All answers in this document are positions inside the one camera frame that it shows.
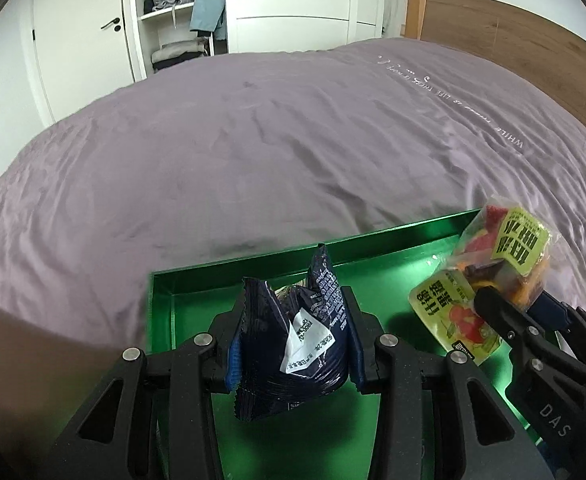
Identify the yellow fruit jelly pouch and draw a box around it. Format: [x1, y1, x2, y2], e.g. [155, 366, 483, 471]
[408, 269, 501, 365]

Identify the clear mixed fruit snack bag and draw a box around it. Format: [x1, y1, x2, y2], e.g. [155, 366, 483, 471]
[445, 195, 562, 311]

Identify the dark blue snack packet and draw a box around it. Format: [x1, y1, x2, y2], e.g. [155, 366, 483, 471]
[231, 245, 350, 422]

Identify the wooden headboard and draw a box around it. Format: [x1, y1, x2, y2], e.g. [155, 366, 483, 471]
[404, 0, 586, 127]

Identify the purple bed cover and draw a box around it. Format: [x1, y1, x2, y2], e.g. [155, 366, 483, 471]
[0, 39, 586, 346]

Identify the folded light clothes pile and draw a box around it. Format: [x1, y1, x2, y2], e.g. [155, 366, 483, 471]
[151, 40, 209, 72]

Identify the white door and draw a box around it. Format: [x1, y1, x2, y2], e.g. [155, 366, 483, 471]
[32, 0, 134, 122]

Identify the white wardrobe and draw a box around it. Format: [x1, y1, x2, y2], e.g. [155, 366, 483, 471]
[122, 0, 385, 80]

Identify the blue-grey hanging jacket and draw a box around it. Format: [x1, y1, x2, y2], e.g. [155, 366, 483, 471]
[191, 0, 228, 40]

